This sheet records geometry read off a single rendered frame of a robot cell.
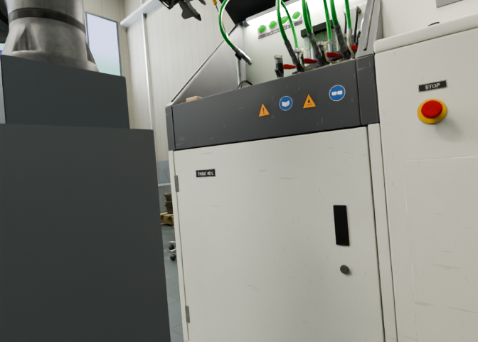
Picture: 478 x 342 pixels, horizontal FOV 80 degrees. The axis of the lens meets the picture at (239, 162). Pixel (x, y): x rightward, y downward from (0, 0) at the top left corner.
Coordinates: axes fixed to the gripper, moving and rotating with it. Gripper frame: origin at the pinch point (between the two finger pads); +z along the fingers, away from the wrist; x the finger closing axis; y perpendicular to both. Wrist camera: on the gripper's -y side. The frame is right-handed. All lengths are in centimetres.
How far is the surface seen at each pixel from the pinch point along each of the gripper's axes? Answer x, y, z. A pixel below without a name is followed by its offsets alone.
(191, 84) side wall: -15.5, 17.6, 13.0
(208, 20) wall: -316, -264, -117
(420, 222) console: 38, 35, 80
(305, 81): 27, 18, 43
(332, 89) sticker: 32, 19, 49
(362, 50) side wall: 38, 9, 48
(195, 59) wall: -364, -218, -99
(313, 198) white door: 20, 39, 64
